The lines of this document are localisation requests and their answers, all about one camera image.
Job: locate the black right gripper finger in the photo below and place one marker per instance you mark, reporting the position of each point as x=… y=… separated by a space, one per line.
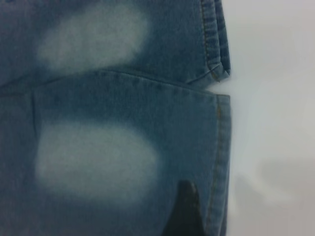
x=185 y=211

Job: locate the blue denim shorts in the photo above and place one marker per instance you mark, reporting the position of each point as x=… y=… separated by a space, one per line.
x=98 y=98

